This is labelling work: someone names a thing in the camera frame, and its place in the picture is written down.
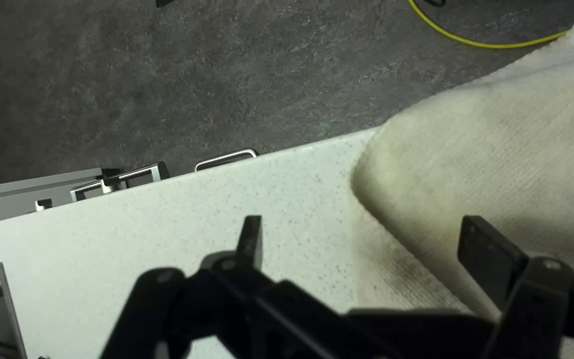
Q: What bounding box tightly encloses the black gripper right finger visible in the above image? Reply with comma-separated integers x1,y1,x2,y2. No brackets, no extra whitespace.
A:
456,214,574,359

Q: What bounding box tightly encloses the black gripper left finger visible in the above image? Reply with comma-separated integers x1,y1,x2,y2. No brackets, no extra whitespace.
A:
99,214,394,359

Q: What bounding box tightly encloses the stained white towel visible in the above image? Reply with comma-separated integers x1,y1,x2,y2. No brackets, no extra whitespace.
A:
351,10,574,321

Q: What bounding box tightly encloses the silver drawer handle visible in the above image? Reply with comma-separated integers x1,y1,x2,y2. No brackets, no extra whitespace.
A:
193,146,261,174

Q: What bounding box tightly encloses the yellow floor cable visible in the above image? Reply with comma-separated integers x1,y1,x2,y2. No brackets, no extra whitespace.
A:
404,0,574,52

